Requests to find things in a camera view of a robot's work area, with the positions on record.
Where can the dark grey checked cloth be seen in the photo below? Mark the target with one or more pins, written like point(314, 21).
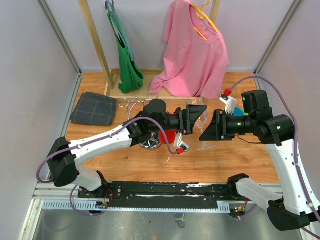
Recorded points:
point(93, 109)

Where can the red wine glass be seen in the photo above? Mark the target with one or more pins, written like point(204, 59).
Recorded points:
point(170, 135)

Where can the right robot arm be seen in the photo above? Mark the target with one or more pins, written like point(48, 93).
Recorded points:
point(296, 207)

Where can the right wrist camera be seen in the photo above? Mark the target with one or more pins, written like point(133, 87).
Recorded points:
point(229, 101)

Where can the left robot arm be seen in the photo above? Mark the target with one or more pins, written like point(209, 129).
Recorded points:
point(65, 159)

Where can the grey clothes hanger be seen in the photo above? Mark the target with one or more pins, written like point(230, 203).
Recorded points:
point(109, 6)

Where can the chrome wine glass rack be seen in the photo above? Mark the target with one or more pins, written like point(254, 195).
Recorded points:
point(154, 142)

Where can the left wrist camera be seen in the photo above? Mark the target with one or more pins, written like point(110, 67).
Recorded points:
point(179, 144)

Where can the green garment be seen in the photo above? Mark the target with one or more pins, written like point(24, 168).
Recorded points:
point(131, 77)

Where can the clear wine glass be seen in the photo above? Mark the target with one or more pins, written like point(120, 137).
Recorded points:
point(201, 122)

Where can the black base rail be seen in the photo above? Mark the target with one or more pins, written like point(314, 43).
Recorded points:
point(161, 195)

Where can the pink t-shirt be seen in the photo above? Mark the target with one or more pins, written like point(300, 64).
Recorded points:
point(196, 56)

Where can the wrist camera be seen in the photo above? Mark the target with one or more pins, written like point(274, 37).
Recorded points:
point(229, 101)
point(179, 144)

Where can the blue wine glass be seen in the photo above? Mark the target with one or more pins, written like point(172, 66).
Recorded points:
point(238, 112)

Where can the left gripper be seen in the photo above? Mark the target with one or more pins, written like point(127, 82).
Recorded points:
point(188, 117)

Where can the yellow clothes hanger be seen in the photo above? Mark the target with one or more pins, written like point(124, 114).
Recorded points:
point(205, 18)

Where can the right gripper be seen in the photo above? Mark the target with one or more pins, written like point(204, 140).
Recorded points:
point(218, 130)

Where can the wooden clothes rack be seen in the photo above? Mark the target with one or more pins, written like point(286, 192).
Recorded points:
point(113, 76)

